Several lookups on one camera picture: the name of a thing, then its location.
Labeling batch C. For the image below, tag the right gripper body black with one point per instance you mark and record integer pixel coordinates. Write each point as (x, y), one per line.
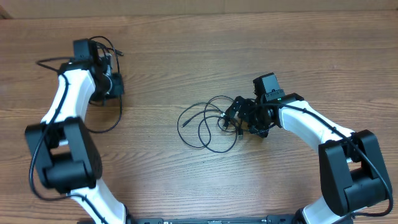
(254, 116)

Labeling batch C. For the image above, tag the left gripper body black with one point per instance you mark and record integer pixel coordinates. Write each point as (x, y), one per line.
(113, 86)

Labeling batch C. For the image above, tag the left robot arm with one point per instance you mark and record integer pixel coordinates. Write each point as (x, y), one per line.
(65, 161)

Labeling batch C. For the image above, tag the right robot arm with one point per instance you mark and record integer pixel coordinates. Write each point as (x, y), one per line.
(353, 177)

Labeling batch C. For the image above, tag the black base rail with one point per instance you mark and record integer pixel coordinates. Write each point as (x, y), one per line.
(270, 219)

